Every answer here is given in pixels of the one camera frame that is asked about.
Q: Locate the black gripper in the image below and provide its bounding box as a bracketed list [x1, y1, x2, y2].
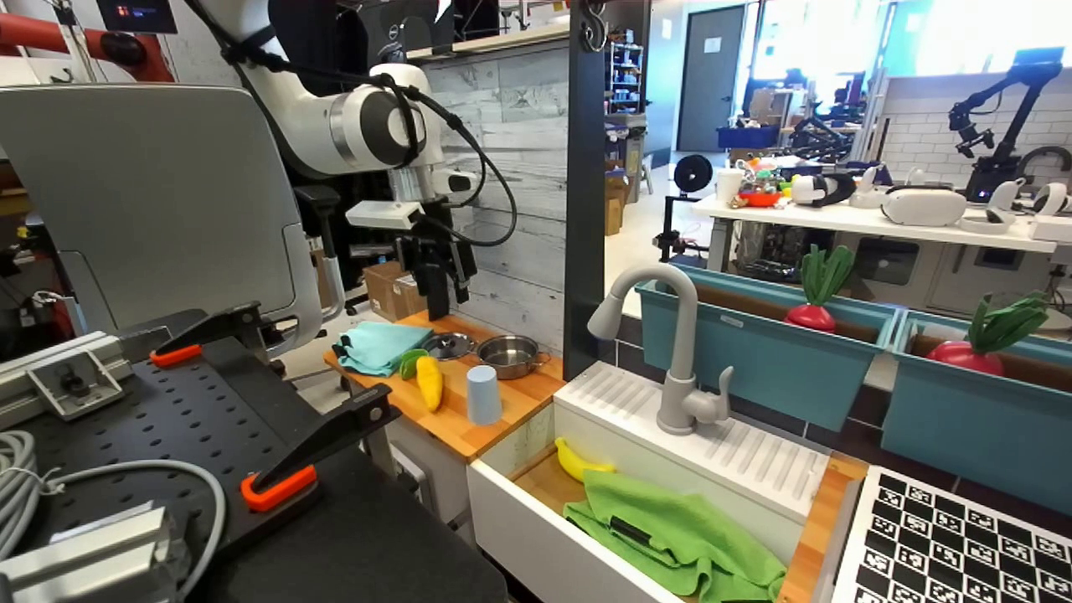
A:
[398, 226, 484, 327]

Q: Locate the small steel pot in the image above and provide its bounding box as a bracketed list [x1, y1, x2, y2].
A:
[475, 332, 545, 383]

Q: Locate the wooden counter top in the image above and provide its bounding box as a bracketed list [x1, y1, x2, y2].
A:
[330, 309, 566, 461]

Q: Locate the brown cardboard box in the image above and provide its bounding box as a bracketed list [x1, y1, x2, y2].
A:
[363, 258, 429, 323]

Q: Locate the teal cloth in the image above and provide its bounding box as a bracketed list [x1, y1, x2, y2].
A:
[332, 319, 437, 383]

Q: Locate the yellow toy corn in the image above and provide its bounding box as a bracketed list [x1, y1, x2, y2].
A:
[395, 345, 449, 414]

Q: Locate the grey-blue plastic cup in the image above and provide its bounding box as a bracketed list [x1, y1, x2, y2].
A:
[463, 361, 507, 430]

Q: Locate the black vertical pillar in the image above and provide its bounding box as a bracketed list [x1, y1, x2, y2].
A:
[561, 0, 652, 383]

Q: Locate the white toy sink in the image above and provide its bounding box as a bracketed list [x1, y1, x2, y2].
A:
[465, 357, 836, 603]

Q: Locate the yellow toy banana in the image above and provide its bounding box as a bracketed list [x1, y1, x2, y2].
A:
[554, 434, 616, 487]

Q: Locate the grey toy faucet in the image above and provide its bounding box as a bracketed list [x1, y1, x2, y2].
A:
[588, 260, 738, 438]

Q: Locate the black round lamp stand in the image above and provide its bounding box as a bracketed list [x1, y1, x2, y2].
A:
[652, 150, 718, 264]

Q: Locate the black pegboard table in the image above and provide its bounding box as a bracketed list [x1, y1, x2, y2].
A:
[0, 297, 512, 603]

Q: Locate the teal planter bin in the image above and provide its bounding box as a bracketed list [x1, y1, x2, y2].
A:
[877, 309, 1072, 519]
[632, 260, 908, 434]

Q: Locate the green cloth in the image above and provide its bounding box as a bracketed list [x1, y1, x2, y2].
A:
[561, 468, 791, 603]

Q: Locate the dark door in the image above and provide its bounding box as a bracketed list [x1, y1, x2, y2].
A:
[677, 2, 750, 158]

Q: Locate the red toy radish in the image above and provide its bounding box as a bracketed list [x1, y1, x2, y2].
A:
[782, 242, 861, 334]
[925, 293, 1051, 378]

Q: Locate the white background table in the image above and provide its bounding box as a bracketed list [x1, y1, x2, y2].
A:
[697, 195, 1072, 316]

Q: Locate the wooden sink side board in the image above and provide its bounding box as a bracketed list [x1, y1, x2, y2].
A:
[782, 450, 872, 603]

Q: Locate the red pipe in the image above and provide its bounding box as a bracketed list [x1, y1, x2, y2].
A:
[0, 9, 178, 85]

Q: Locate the black white checkerboard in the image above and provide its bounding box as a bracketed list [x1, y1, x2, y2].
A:
[831, 461, 1072, 603]

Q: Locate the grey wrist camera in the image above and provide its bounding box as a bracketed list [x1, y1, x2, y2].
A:
[342, 196, 429, 234]

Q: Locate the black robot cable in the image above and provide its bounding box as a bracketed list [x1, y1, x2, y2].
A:
[389, 80, 524, 252]

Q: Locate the black clamp orange handle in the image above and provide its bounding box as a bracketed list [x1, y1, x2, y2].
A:
[239, 383, 398, 519]
[113, 297, 273, 374]

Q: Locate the grey cable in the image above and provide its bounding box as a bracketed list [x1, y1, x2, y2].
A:
[0, 430, 231, 600]

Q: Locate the aluminium extrusion bracket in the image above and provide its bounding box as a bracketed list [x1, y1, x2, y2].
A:
[0, 498, 187, 603]
[0, 327, 147, 426]

